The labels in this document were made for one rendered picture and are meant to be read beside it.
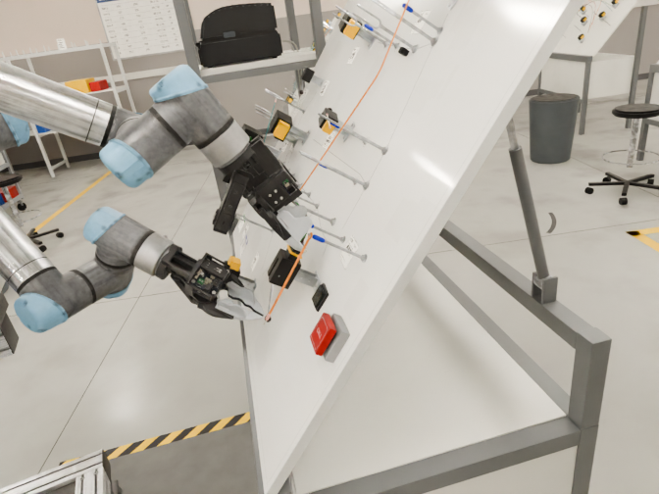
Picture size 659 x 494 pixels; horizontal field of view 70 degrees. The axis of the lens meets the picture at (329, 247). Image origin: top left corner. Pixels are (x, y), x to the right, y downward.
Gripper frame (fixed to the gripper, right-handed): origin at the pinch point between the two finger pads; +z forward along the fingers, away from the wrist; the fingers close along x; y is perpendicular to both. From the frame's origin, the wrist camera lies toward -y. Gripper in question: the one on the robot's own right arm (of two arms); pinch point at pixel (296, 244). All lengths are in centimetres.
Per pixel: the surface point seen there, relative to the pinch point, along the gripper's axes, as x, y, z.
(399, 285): -24.2, 11.5, 3.1
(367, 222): -6.3, 12.9, 1.8
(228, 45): 107, 10, -28
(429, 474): -25.6, -5.1, 39.9
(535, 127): 341, 198, 218
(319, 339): -20.2, -3.6, 5.6
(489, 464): -26, 4, 47
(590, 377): -24, 28, 44
